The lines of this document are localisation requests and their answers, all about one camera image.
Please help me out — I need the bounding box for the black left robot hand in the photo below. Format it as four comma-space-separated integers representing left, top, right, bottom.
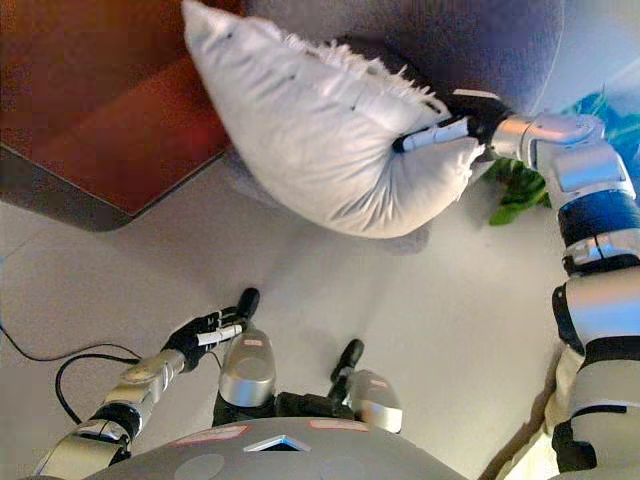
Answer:
162, 308, 247, 370

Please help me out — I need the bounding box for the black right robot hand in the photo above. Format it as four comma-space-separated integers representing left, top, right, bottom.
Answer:
392, 88, 512, 154

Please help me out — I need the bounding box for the white fringed throw pillow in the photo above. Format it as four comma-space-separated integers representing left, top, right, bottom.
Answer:
180, 0, 489, 240

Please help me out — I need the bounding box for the silver left robot leg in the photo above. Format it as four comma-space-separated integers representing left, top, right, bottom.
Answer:
212, 287, 279, 426

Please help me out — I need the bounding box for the silver robot leg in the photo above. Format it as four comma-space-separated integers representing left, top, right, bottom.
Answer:
329, 338, 404, 434
212, 287, 279, 426

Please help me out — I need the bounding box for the grey fabric armchair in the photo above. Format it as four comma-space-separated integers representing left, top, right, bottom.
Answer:
244, 0, 569, 119

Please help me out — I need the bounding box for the green leafy potted plant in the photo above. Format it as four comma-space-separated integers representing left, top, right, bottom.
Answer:
487, 84, 640, 227

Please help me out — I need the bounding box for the grey robot torso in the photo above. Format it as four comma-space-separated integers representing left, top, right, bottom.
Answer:
94, 417, 466, 480

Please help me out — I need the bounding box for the silver right robot leg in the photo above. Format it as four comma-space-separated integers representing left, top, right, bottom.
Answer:
329, 338, 404, 434

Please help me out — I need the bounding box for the dark brown wooden table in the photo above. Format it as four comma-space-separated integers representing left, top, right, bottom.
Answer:
0, 0, 247, 234

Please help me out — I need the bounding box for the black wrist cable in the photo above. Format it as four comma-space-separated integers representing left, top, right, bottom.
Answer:
53, 352, 142, 426

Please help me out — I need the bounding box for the thin black floor cable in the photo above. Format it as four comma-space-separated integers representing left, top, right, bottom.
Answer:
0, 322, 142, 364

